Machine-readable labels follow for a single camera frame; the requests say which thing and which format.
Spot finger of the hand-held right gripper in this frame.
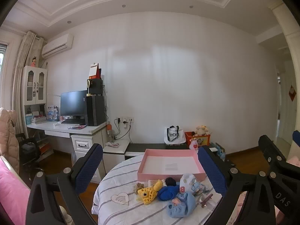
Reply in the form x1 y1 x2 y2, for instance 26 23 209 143
258 135 287 169
292 130 300 147

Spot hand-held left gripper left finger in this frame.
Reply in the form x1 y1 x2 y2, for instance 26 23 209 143
25 143 104 225

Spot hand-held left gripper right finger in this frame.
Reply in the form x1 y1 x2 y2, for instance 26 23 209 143
197 145 278 225

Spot white cartoon print cloth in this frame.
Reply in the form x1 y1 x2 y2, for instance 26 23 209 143
179 173 207 195

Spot light blue fuzzy sock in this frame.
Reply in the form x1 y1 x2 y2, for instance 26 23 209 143
167 192 196 218

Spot pink cardboard box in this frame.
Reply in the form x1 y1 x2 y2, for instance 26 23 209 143
137 148 207 181

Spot dark blue plush toy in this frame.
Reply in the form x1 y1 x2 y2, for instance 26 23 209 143
157 186 180 201

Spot yellow animal sock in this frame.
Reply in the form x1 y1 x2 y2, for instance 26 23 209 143
137 179 163 205

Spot red toy box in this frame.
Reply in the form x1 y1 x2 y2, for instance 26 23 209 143
185 131 211 147

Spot white side cabinet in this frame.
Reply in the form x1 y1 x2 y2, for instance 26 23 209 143
103 139 130 176

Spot brown hair clip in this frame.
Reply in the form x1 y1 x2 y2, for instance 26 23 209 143
201 193 214 208

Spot cream plush toy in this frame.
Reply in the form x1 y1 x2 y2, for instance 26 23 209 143
193 125 209 137

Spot white desk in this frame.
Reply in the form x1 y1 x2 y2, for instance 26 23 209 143
26 119 110 183

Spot white shopping bag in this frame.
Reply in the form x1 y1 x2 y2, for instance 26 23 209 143
163 125 187 145

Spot black low bench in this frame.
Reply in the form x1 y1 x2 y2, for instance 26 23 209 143
125 143 219 160

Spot striped white tablecloth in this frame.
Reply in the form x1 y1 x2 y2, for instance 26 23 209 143
92 153 225 225

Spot black computer tower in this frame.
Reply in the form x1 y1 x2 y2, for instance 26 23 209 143
85 95 105 126

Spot black office chair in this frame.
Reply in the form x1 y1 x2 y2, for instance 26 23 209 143
15 133 44 188

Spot blue white boxes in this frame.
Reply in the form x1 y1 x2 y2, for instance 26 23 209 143
47 105 59 121

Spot black computer monitor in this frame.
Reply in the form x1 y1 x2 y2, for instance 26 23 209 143
60 90 88 120

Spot stack of books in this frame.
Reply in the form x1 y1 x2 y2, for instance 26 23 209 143
30 116 47 125

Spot black speaker box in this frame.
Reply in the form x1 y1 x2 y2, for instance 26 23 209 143
90 78 104 96

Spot pink bed blanket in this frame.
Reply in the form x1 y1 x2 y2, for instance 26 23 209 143
0 157 31 225

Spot pink puffer jacket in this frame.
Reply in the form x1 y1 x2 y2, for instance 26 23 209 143
0 108 20 176

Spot red white desk calendar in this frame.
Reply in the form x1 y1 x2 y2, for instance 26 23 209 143
88 63 102 80

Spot white hutch cabinet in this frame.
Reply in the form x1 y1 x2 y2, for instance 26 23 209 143
22 66 48 125

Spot window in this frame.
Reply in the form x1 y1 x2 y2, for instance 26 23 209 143
0 42 8 75

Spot black power cable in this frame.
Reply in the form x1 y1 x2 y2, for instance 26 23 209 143
114 118 130 141

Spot white bed post knob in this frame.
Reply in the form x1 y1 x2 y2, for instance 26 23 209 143
58 205 73 223

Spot white wall air conditioner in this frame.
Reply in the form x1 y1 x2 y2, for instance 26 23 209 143
42 33 74 59

